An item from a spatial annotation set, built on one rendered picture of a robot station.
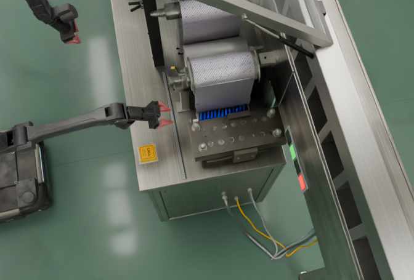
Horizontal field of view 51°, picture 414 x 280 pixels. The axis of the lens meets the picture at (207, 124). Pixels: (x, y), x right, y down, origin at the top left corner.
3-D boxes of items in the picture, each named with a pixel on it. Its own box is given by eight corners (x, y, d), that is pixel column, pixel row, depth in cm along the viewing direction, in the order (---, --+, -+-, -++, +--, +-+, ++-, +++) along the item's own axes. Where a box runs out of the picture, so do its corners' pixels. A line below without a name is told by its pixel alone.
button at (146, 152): (138, 148, 194) (137, 146, 192) (154, 145, 194) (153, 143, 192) (140, 162, 191) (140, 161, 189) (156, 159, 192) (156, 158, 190)
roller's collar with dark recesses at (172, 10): (164, 10, 174) (163, 0, 168) (179, 8, 174) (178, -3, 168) (167, 23, 171) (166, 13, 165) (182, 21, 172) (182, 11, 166)
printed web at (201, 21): (180, 52, 213) (175, -19, 166) (227, 44, 215) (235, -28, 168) (195, 124, 198) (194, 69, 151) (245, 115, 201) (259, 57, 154)
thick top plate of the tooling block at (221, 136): (188, 127, 190) (187, 122, 185) (275, 111, 194) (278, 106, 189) (194, 162, 185) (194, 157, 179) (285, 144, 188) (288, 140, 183)
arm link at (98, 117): (13, 150, 165) (11, 124, 169) (21, 154, 170) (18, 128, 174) (123, 120, 165) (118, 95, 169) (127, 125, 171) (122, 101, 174)
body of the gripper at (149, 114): (153, 129, 181) (137, 128, 176) (149, 107, 184) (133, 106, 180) (160, 122, 176) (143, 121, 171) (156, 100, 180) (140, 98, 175)
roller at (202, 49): (183, 55, 188) (182, 39, 177) (240, 45, 190) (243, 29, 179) (188, 79, 183) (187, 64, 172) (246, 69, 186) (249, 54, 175)
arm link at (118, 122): (115, 122, 166) (111, 101, 169) (104, 133, 174) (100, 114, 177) (143, 122, 173) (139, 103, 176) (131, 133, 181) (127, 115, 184)
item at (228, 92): (194, 107, 182) (194, 87, 165) (249, 97, 184) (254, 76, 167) (194, 108, 182) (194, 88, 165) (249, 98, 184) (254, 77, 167)
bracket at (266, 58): (257, 55, 170) (258, 52, 168) (271, 53, 170) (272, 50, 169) (260, 66, 168) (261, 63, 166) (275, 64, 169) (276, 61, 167)
